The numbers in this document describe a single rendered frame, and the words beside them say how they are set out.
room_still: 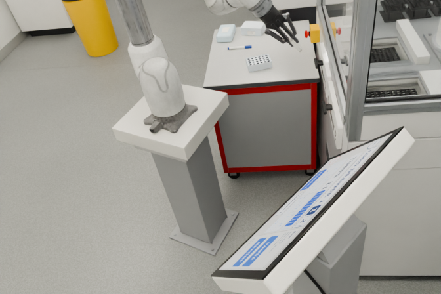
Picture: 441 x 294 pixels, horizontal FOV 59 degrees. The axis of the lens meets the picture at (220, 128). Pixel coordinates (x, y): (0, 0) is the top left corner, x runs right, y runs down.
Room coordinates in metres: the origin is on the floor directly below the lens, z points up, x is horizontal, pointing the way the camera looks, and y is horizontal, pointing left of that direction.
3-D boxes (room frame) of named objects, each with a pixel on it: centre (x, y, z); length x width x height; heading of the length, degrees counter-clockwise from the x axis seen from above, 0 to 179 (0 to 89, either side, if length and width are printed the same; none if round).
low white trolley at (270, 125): (1.89, -0.31, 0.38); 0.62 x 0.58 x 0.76; 168
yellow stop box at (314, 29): (1.75, -0.57, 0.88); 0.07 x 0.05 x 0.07; 168
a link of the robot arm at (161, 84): (1.38, 0.21, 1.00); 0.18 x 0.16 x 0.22; 13
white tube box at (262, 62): (1.74, -0.27, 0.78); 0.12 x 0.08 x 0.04; 90
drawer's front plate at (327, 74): (1.43, -0.51, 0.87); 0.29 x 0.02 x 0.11; 168
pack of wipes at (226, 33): (2.13, -0.15, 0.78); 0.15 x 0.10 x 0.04; 161
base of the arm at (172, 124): (1.35, 0.22, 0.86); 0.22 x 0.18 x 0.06; 141
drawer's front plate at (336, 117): (1.12, -0.44, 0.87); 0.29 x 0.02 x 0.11; 168
